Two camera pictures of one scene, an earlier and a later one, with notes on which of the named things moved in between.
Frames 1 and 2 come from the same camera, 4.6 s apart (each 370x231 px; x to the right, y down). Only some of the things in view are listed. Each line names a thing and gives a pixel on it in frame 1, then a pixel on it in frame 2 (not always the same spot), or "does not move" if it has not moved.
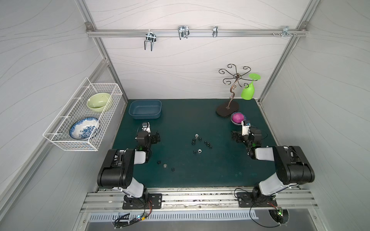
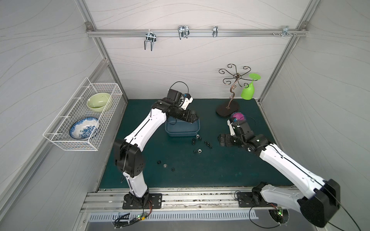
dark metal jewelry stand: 230,108 does not move
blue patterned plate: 85,128 does not move
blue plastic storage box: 145,109 -> 175,127
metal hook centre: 183,32 does not move
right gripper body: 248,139 -> 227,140
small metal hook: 215,29 does not move
